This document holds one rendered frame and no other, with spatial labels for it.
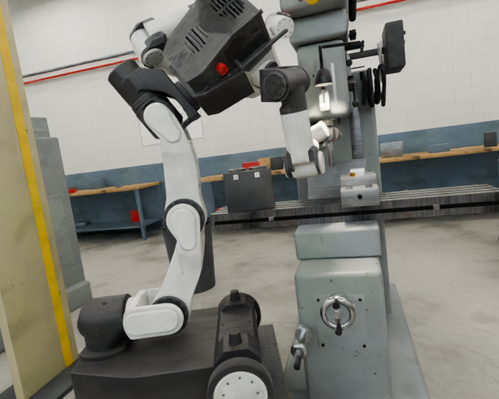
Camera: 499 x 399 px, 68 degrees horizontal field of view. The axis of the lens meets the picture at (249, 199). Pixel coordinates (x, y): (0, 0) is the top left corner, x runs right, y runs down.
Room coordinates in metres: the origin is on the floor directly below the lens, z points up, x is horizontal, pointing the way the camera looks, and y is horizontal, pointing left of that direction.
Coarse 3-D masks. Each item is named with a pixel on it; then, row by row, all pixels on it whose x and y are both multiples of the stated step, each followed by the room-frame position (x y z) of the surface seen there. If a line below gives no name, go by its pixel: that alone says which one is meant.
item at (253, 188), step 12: (240, 168) 1.81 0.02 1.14; (252, 168) 1.73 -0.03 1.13; (264, 168) 1.73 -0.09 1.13; (228, 180) 1.72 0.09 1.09; (240, 180) 1.72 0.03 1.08; (252, 180) 1.71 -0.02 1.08; (264, 180) 1.70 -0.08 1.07; (228, 192) 1.73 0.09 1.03; (240, 192) 1.72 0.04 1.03; (252, 192) 1.71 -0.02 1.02; (264, 192) 1.70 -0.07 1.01; (228, 204) 1.73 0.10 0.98; (240, 204) 1.72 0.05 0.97; (252, 204) 1.71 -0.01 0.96; (264, 204) 1.70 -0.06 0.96
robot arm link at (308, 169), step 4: (296, 164) 1.24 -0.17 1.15; (300, 164) 1.24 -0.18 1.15; (304, 164) 1.23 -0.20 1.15; (308, 164) 1.23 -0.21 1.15; (312, 164) 1.22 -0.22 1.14; (296, 168) 1.24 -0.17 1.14; (300, 168) 1.24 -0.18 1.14; (304, 168) 1.23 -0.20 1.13; (308, 168) 1.23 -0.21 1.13; (312, 168) 1.22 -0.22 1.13; (292, 172) 1.25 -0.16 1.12; (296, 172) 1.25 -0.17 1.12; (300, 172) 1.24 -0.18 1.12; (304, 172) 1.24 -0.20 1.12; (308, 172) 1.24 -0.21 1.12; (312, 172) 1.23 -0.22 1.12; (316, 172) 1.23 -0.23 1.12; (292, 176) 1.26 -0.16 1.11; (296, 176) 1.26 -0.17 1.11; (300, 176) 1.26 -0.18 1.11; (304, 176) 1.26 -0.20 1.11; (308, 176) 1.27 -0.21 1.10; (312, 176) 1.27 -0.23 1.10
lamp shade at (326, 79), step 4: (316, 72) 1.50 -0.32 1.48; (320, 72) 1.48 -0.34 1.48; (324, 72) 1.48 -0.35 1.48; (328, 72) 1.48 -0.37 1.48; (316, 76) 1.49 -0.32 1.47; (320, 76) 1.48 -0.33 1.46; (324, 76) 1.47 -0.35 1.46; (328, 76) 1.48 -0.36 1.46; (316, 80) 1.49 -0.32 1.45; (320, 80) 1.48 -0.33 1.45; (324, 80) 1.48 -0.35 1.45; (328, 80) 1.48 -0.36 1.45; (332, 80) 1.49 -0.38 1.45; (316, 84) 1.49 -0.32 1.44; (320, 84) 1.55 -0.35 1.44; (324, 84) 1.54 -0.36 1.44; (328, 84) 1.53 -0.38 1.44
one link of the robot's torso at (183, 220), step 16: (176, 208) 1.21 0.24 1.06; (192, 208) 1.21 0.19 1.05; (176, 224) 1.20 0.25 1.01; (192, 224) 1.20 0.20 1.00; (192, 240) 1.20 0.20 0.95; (176, 256) 1.25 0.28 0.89; (192, 256) 1.22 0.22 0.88; (176, 272) 1.25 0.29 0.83; (192, 272) 1.25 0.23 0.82; (176, 288) 1.25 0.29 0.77; (192, 288) 1.25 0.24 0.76; (176, 304) 1.23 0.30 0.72
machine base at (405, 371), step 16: (400, 304) 2.09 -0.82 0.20; (400, 320) 1.90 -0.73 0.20; (400, 336) 1.73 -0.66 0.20; (400, 352) 1.60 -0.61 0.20; (288, 368) 1.59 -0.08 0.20; (304, 368) 1.57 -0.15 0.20; (400, 368) 1.49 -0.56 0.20; (416, 368) 1.47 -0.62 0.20; (288, 384) 1.48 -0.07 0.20; (304, 384) 1.46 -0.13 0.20; (400, 384) 1.38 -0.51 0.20; (416, 384) 1.37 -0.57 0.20
